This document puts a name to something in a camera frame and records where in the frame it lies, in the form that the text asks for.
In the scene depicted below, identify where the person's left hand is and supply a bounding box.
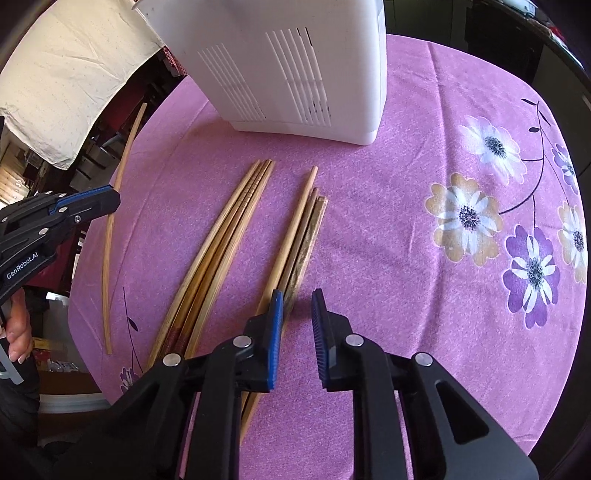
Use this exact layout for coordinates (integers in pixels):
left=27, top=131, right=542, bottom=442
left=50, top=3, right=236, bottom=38
left=0, top=293, right=34, bottom=365

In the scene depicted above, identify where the white hanging cloth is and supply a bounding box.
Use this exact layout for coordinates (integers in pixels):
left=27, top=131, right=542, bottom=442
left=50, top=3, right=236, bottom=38
left=0, top=0, right=166, bottom=171

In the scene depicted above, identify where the white plastic utensil holder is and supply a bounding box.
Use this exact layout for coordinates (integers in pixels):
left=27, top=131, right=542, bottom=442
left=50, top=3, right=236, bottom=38
left=131, top=0, right=387, bottom=147

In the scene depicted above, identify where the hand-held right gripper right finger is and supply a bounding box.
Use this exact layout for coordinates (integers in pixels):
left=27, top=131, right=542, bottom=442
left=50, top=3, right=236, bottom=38
left=310, top=288, right=541, bottom=480

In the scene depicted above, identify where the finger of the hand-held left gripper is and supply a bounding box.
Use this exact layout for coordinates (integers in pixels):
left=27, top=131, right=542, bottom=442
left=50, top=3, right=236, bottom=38
left=28, top=191, right=122, bottom=241
left=9, top=185, right=117, bottom=223

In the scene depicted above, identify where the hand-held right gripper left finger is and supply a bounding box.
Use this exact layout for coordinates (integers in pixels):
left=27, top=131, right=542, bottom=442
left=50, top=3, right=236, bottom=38
left=55, top=290, right=284, bottom=480

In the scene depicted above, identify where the pink floral tablecloth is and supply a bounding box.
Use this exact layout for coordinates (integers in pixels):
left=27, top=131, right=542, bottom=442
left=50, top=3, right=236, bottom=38
left=68, top=33, right=583, bottom=480

